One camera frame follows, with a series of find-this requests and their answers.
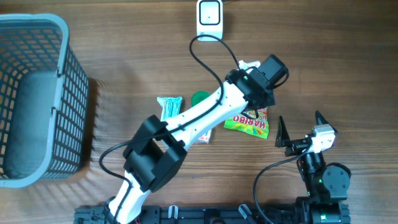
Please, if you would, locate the green lid jar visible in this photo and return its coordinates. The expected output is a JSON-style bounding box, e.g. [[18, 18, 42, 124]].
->
[[191, 91, 210, 107]]

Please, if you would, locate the small red white carton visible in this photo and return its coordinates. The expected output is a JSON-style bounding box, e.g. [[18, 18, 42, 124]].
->
[[197, 129, 212, 144]]

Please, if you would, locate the teal tissue wipes pack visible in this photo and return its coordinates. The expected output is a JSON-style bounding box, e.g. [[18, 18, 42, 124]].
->
[[157, 96, 183, 121]]

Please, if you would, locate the white barcode scanner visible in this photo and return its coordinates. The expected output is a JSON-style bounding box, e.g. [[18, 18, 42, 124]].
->
[[197, 0, 223, 42]]

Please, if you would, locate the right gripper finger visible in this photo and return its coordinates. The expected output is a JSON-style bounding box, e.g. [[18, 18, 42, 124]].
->
[[275, 116, 290, 147], [315, 110, 338, 134]]

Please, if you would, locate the grey plastic shopping basket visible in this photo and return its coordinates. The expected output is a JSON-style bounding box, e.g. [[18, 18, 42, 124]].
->
[[1, 14, 90, 189]]

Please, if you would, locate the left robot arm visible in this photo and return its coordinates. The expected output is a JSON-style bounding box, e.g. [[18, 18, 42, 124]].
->
[[105, 55, 289, 223]]

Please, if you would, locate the green Haribo gummy bag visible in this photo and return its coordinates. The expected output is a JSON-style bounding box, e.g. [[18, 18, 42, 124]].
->
[[224, 108, 269, 139]]

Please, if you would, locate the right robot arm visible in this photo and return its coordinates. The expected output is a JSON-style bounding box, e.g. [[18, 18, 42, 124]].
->
[[275, 111, 351, 224]]

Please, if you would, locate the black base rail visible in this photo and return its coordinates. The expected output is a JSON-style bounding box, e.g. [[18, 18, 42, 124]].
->
[[73, 203, 352, 224]]

